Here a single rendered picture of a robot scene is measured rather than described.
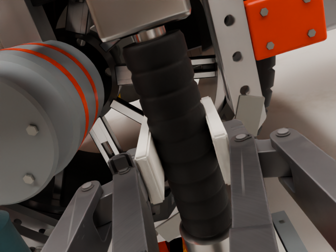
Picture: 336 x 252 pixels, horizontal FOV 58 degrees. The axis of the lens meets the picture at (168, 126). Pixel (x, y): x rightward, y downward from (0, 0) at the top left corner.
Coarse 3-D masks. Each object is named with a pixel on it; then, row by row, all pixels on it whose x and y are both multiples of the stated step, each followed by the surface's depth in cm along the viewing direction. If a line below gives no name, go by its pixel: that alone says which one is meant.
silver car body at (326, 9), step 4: (324, 0) 71; (328, 0) 71; (332, 0) 71; (324, 4) 71; (328, 4) 71; (332, 4) 71; (324, 8) 71; (328, 8) 71; (332, 8) 71; (324, 12) 72; (328, 12) 72; (332, 12) 72; (328, 16) 72; (332, 16) 72; (328, 20) 72; (332, 20) 72; (328, 24) 73; (332, 24) 73; (328, 28) 73; (332, 28) 74; (192, 48) 110
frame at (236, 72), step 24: (216, 0) 35; (240, 0) 35; (216, 24) 36; (240, 24) 36; (216, 48) 41; (240, 48) 37; (240, 72) 38; (240, 96) 39; (24, 216) 51; (48, 216) 53; (168, 216) 46; (24, 240) 48; (168, 240) 48
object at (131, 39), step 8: (80, 0) 80; (64, 8) 81; (64, 16) 82; (56, 24) 83; (64, 24) 82; (80, 40) 84; (120, 40) 80; (128, 40) 80; (120, 48) 80; (120, 56) 81; (128, 88) 89; (120, 96) 90; (128, 96) 90; (136, 96) 90
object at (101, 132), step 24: (72, 0) 45; (192, 0) 53; (72, 24) 46; (0, 48) 47; (96, 48) 47; (120, 72) 49; (216, 72) 48; (216, 96) 48; (96, 120) 52; (96, 144) 53; (72, 168) 68; (96, 168) 70; (48, 192) 59; (72, 192) 60
